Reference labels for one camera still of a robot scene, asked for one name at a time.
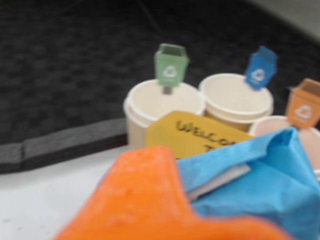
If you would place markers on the blue recycling bin sign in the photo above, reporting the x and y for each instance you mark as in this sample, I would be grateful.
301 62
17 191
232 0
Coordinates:
260 72

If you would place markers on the green recycling bin sign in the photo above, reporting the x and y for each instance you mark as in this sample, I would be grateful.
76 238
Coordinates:
170 67

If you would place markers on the orange recycling bin sign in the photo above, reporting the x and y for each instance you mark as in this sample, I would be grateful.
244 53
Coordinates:
303 107

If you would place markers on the blue paper ball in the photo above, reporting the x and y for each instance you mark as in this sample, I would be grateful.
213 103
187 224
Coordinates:
270 187

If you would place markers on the yellow handwritten welcome sign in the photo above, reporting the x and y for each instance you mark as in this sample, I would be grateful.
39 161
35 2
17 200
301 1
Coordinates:
180 135

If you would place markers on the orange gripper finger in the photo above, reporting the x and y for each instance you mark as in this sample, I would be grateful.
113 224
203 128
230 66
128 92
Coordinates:
145 200

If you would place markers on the beige ripple paper cup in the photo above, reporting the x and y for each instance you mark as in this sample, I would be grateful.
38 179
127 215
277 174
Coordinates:
145 105
267 127
232 100

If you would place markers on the long dark grey foam strip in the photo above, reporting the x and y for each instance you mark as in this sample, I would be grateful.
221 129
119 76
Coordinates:
11 157

